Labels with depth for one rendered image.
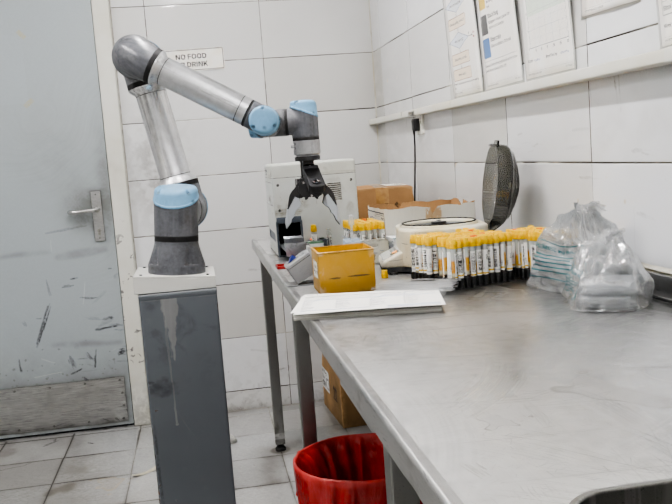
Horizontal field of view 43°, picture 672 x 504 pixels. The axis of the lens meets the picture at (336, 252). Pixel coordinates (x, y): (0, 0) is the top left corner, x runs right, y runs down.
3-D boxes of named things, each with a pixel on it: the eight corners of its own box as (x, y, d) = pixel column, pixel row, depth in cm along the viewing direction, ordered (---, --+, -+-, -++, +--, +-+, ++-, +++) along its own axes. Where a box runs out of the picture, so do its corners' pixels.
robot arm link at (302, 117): (287, 102, 242) (317, 100, 242) (290, 141, 244) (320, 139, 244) (285, 100, 235) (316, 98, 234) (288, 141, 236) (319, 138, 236)
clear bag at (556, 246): (513, 285, 192) (509, 202, 189) (576, 276, 198) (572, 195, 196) (590, 300, 168) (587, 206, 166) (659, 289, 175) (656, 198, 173)
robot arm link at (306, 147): (321, 139, 237) (292, 141, 235) (322, 155, 237) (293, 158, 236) (317, 139, 244) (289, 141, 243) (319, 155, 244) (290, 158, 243)
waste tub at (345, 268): (313, 287, 210) (309, 247, 209) (366, 282, 212) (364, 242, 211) (320, 296, 197) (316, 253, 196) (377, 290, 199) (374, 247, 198)
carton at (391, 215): (369, 251, 278) (365, 204, 276) (454, 243, 282) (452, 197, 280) (385, 259, 253) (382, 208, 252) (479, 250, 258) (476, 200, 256)
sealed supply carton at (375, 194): (348, 231, 351) (345, 186, 349) (405, 226, 352) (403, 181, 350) (354, 239, 320) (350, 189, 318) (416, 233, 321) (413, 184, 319)
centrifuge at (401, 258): (377, 264, 243) (374, 221, 242) (482, 257, 243) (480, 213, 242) (382, 277, 219) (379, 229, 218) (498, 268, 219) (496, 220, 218)
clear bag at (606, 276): (562, 294, 177) (559, 227, 176) (650, 292, 173) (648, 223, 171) (559, 313, 158) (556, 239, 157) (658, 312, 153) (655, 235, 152)
